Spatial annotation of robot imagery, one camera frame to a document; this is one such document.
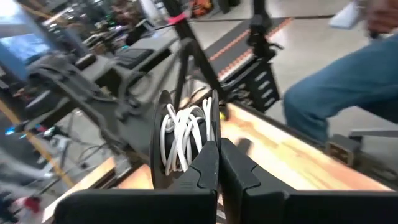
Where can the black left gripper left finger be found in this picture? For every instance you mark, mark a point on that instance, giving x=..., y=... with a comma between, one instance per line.
x=140, y=208

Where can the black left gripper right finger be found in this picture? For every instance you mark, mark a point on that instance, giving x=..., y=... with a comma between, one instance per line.
x=311, y=208

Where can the person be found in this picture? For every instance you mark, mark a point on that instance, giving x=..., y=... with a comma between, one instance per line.
x=342, y=84

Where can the black slotted equipment box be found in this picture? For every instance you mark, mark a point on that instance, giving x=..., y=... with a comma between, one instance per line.
x=261, y=84

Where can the black slanted support strut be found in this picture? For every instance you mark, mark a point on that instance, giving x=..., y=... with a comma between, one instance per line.
x=192, y=49

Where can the black mat orange stripes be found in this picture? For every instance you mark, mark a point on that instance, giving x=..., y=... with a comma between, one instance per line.
x=236, y=46

